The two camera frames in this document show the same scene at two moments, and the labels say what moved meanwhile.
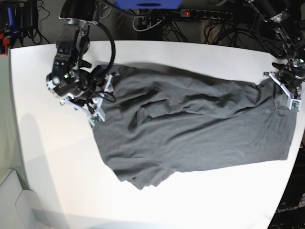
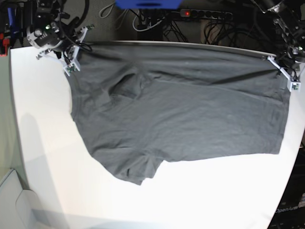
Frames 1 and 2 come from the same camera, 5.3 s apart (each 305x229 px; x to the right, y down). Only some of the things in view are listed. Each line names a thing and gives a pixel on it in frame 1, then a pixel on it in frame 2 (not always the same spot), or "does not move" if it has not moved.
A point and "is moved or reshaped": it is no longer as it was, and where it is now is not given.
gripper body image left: x=84 y=89 to x=64 y=45
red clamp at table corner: x=5 y=41 does not move
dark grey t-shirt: x=158 y=124 is moved or reshaped
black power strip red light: x=203 y=14 does not move
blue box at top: x=149 y=4 does not move
